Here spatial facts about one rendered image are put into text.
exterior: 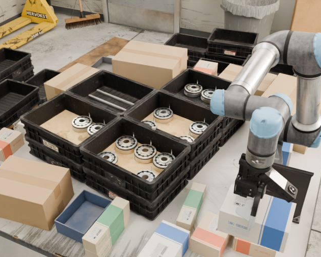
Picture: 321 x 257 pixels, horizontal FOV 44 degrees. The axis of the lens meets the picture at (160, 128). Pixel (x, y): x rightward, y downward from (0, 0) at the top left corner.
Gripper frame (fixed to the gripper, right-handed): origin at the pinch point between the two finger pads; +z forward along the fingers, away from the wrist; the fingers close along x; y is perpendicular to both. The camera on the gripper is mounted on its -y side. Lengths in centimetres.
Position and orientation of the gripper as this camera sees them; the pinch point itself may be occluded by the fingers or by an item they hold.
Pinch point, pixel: (257, 213)
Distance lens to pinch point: 125.6
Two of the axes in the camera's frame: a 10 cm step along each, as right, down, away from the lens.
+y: -9.1, -2.4, 3.4
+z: 0.1, 8.0, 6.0
